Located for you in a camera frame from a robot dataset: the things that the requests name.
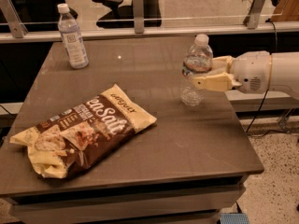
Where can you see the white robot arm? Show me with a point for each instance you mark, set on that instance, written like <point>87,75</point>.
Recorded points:
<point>284,73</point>

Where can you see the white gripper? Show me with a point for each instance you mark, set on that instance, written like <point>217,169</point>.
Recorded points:
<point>250,70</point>

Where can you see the tall labelled water bottle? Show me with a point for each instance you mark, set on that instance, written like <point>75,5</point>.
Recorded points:
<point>72,38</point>

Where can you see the clear crinkled water bottle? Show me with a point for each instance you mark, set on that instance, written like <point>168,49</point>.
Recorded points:
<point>197,61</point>

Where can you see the middle metal railing bracket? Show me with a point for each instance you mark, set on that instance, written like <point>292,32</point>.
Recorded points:
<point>138,11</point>

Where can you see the brown sea salt chip bag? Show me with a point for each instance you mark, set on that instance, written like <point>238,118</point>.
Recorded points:
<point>80,137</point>

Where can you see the black office chair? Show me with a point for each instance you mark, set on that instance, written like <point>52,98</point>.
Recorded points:
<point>123,16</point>

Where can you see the wooden board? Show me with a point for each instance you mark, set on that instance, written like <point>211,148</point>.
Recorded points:
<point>285,10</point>

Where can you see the right metal railing bracket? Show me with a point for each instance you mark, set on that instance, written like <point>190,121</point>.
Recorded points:
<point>251,21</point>

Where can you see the metal railing bracket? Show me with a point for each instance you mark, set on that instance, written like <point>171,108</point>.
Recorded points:
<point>138,11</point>
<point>16,26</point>
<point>251,21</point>

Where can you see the left metal railing bracket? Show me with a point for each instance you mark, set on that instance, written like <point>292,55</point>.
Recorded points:
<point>16,26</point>

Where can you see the blue perforated box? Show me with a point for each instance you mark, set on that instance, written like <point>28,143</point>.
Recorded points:
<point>227,218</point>

